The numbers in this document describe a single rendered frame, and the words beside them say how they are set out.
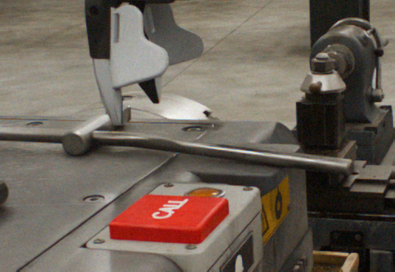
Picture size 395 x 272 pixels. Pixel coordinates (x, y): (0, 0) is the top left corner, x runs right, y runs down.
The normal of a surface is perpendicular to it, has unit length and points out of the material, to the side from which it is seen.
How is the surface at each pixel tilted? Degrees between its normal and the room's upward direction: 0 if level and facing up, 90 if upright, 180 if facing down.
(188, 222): 0
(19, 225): 0
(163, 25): 105
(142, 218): 0
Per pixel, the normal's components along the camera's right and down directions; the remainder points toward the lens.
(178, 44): -0.19, 0.50
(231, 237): 0.96, 0.03
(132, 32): -0.29, -0.01
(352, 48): -0.28, 0.26
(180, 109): 0.31, -0.89
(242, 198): -0.04, -0.97
